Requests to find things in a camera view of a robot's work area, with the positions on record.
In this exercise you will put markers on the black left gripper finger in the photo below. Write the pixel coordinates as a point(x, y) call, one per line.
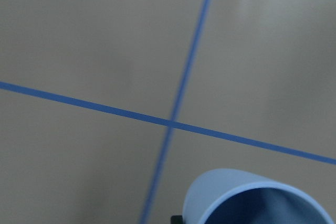
point(177, 219)

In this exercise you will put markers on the light blue plastic cup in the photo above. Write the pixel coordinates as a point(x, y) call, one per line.
point(236, 196)

